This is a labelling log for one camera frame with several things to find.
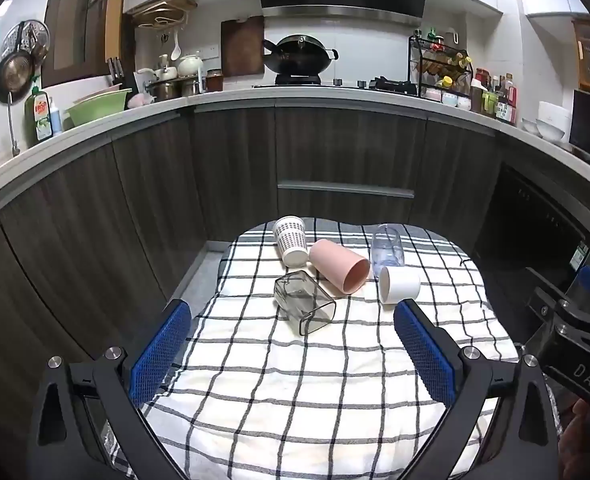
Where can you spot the green dish soap bottle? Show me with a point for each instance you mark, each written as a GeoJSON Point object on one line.
{"type": "Point", "coordinates": [39, 112]}

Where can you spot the dark wood base cabinets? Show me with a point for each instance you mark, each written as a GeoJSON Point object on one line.
{"type": "Point", "coordinates": [140, 195]}

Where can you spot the hanging steel frying pan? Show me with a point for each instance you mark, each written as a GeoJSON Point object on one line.
{"type": "Point", "coordinates": [12, 74]}

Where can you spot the plain white cup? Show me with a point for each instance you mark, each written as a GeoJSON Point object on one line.
{"type": "Point", "coordinates": [401, 285]}

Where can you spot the black wok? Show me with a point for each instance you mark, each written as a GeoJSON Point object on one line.
{"type": "Point", "coordinates": [300, 55]}

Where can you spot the group of condiment bottles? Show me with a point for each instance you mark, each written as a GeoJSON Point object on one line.
{"type": "Point", "coordinates": [497, 97]}

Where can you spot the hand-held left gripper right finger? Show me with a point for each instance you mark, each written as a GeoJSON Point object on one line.
{"type": "Point", "coordinates": [424, 355]}

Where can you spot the dark wooden cutting board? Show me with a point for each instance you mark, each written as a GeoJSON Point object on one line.
{"type": "Point", "coordinates": [241, 46]}

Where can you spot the white teapot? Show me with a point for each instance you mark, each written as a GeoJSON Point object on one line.
{"type": "Point", "coordinates": [190, 65]}

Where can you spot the grey transparent square cup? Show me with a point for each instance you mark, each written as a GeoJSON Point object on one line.
{"type": "Point", "coordinates": [302, 302]}

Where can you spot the knife block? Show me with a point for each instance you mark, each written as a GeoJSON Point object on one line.
{"type": "Point", "coordinates": [116, 72]}

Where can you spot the clear glass cup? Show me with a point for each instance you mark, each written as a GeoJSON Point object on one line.
{"type": "Point", "coordinates": [387, 250]}

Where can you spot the black white checked cloth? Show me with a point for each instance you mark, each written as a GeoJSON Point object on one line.
{"type": "Point", "coordinates": [295, 400]}

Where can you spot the gas stove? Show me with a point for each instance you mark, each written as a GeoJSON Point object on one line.
{"type": "Point", "coordinates": [345, 84]}

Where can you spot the white ladle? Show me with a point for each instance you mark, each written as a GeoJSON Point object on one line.
{"type": "Point", "coordinates": [176, 50]}

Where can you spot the stack of white bowls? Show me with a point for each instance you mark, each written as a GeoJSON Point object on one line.
{"type": "Point", "coordinates": [550, 120]}

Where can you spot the green plastic basin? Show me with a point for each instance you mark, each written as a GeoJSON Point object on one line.
{"type": "Point", "coordinates": [97, 107]}

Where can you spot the red sauce jar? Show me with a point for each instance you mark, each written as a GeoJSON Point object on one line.
{"type": "Point", "coordinates": [215, 81]}

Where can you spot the hanging steel strainer plate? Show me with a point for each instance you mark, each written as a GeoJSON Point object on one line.
{"type": "Point", "coordinates": [27, 40]}

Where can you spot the white dotted cup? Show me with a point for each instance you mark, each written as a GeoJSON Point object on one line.
{"type": "Point", "coordinates": [290, 241]}

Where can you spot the dark framed window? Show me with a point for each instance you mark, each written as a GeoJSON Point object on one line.
{"type": "Point", "coordinates": [82, 20]}

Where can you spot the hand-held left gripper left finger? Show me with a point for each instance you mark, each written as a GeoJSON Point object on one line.
{"type": "Point", "coordinates": [159, 356]}

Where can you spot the steel pot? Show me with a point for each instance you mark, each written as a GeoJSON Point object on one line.
{"type": "Point", "coordinates": [165, 90]}

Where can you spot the built-in black dishwasher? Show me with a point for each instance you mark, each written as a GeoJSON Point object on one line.
{"type": "Point", "coordinates": [535, 230]}

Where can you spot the pink cup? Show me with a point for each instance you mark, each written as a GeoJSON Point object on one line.
{"type": "Point", "coordinates": [336, 265]}

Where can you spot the person's right hand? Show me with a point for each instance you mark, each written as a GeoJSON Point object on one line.
{"type": "Point", "coordinates": [587, 437]}

